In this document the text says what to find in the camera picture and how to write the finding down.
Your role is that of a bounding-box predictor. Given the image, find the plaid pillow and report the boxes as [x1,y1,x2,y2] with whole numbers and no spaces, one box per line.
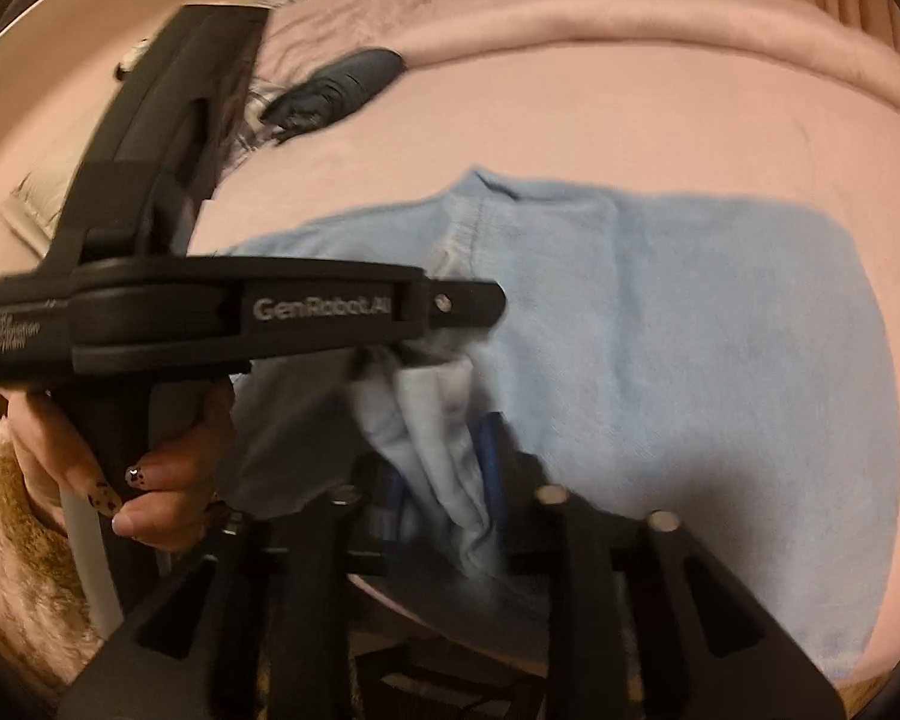
[221,82,286,166]

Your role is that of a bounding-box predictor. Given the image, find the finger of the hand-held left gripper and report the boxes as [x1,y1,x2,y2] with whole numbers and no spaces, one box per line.
[424,277,508,332]

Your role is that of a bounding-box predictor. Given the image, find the pink pillow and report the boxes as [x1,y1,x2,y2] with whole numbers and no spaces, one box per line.
[259,0,421,83]

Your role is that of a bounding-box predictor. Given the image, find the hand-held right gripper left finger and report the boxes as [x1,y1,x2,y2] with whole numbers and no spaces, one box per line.
[56,457,406,720]

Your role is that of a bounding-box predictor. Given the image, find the person's left hand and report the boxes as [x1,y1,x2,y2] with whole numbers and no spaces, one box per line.
[6,382,239,557]

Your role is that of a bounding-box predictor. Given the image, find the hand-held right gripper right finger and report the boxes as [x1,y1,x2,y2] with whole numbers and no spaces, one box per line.
[480,411,848,720]

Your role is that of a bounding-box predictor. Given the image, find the light blue denim pants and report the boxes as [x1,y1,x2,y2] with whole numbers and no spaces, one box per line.
[217,165,900,680]

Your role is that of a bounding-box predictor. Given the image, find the folded dark grey clothes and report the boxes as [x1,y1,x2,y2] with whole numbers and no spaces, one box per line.
[259,47,407,137]

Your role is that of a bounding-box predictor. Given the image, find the pink duvet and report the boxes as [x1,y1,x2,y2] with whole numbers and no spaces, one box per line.
[390,0,900,128]

